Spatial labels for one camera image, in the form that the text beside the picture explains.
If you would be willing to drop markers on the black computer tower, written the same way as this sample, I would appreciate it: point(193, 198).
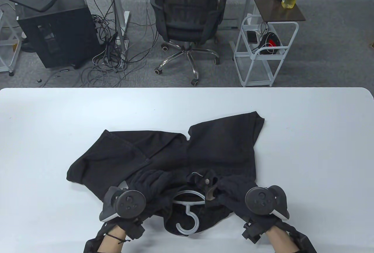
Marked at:
point(67, 36)

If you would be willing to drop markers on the person's left forearm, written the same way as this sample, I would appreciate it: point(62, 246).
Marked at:
point(111, 242)

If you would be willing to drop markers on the person's left hand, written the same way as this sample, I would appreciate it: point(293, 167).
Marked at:
point(155, 185)

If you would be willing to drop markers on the person's right forearm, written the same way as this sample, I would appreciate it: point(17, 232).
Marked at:
point(280, 239)

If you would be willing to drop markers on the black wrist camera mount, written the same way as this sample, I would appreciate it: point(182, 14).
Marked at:
point(90, 245)
point(304, 242)

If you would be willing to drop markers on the dark brown side table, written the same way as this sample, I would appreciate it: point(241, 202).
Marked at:
point(271, 4)

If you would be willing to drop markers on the dark grey hand controller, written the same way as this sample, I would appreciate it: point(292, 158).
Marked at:
point(130, 203)
point(258, 200)

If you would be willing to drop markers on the white metal rack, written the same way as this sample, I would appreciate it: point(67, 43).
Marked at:
point(13, 57)

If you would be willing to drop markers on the grey plastic hanger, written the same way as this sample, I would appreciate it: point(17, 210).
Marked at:
point(190, 203)

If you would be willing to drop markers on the black and red device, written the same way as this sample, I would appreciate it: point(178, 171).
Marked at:
point(270, 42)

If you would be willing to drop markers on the white metal trolley cart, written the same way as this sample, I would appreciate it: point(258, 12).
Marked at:
point(270, 57)

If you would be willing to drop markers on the black mesh office chair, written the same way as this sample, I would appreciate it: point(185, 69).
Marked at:
point(187, 7)

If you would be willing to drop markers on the person's right hand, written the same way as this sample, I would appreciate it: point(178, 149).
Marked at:
point(230, 194)

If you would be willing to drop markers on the black phone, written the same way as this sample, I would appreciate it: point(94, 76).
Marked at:
point(252, 36)

